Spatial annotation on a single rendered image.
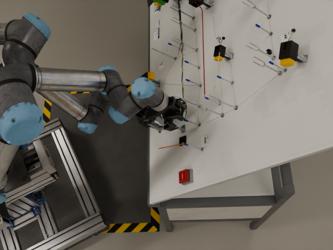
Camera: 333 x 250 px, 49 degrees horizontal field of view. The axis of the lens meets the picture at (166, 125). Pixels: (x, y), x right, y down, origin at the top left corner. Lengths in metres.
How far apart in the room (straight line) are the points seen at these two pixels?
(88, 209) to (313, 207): 1.50
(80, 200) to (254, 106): 1.47
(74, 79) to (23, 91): 0.22
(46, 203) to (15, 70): 1.52
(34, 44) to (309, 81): 0.96
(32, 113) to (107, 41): 2.29
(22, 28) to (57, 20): 2.10
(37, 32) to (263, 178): 1.20
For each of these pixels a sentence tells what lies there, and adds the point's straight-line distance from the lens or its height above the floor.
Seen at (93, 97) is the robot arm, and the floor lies 1.18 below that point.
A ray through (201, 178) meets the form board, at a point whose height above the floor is 1.14.
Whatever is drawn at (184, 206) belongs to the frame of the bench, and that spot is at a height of 0.80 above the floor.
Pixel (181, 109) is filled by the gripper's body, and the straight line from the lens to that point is 1.43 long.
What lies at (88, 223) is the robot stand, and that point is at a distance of 2.43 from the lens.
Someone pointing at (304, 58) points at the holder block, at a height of 1.53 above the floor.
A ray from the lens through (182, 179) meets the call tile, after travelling 1.50.
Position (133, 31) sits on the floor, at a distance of 3.31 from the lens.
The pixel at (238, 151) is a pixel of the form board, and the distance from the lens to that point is 1.35.
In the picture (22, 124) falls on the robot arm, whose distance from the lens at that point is 1.05.
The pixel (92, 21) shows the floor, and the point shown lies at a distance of 3.45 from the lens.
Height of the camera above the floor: 2.55
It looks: 65 degrees down
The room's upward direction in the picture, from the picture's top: 8 degrees counter-clockwise
